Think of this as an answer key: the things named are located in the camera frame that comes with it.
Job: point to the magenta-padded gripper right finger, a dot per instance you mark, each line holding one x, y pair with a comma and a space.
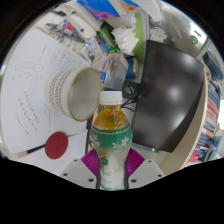
145, 171

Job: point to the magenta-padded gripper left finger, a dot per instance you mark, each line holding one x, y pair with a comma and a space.
80, 171

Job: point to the clear green-labelled drink bottle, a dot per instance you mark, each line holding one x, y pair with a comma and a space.
111, 136

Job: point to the flat round red coaster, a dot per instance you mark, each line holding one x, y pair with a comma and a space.
56, 145

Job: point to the black computer monitor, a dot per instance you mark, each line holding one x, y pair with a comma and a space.
170, 96

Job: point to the white patterned paper cup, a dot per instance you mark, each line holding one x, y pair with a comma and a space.
58, 91

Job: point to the white handwritten paper sheet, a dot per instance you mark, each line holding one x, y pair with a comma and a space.
23, 110

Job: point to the shelf unit with books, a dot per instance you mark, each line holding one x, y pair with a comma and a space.
210, 113

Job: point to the clear plastic box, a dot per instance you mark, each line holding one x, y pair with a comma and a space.
117, 71

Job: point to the white folded tissue stack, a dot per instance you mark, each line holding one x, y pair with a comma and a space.
126, 40

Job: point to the blue tissue box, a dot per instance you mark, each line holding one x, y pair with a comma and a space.
98, 8

